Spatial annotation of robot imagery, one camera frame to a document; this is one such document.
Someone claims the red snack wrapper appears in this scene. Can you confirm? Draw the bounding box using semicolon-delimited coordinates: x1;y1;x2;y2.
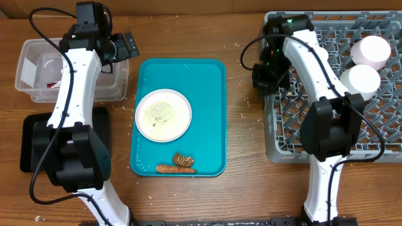
46;81;61;89

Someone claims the large white plate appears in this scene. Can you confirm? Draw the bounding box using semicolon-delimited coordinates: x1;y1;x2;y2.
134;89;192;143

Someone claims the pale green bowl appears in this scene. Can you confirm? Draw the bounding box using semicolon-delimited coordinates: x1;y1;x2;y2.
340;65;381;101

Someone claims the small pink plate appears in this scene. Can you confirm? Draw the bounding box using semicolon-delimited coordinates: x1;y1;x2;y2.
350;36;391;70

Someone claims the white cup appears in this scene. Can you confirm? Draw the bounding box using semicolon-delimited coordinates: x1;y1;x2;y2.
316;47;329;62

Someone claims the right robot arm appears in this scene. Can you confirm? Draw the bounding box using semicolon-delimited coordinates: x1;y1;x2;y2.
252;14;364;225

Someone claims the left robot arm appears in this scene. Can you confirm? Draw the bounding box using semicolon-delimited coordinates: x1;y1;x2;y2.
32;1;139;225

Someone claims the grey dishwasher rack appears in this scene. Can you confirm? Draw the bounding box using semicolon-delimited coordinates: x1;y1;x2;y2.
264;11;401;163

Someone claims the black plastic tray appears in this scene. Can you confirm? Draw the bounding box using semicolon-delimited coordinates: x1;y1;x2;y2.
19;107;111;173

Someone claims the teal plastic tray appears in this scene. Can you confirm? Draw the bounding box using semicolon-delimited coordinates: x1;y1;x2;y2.
129;58;227;177

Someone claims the clear plastic bin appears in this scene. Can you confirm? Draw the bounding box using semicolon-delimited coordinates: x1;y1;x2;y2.
15;39;129;103

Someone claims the orange carrot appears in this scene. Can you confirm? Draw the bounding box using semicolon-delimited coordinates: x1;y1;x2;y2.
156;164;197;174

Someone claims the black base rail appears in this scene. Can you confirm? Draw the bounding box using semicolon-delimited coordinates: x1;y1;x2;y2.
78;216;359;226

